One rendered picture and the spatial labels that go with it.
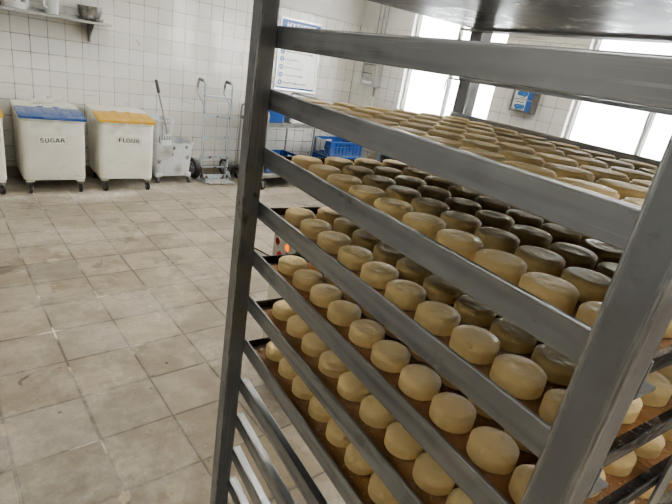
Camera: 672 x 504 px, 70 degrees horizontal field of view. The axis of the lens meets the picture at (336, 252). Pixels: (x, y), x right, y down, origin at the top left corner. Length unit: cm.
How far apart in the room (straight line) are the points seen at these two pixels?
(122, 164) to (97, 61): 112
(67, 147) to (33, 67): 91
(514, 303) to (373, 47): 31
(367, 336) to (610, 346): 37
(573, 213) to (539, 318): 9
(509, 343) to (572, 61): 29
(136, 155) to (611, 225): 517
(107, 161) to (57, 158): 44
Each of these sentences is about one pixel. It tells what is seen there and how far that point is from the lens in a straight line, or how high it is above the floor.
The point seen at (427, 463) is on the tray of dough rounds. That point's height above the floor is 115.
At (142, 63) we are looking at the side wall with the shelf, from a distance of 597.
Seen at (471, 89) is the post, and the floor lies 156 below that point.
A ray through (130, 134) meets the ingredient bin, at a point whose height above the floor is 59.
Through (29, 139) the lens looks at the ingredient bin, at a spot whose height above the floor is 51.
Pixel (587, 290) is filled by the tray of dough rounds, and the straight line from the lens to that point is 50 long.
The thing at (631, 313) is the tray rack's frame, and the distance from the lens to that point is 34.
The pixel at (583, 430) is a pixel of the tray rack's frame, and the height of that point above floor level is 137.
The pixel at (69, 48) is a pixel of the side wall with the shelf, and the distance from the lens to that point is 578.
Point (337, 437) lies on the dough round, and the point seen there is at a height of 106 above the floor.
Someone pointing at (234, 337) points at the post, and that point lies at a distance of 92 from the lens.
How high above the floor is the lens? 157
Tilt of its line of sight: 21 degrees down
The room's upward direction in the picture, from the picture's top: 10 degrees clockwise
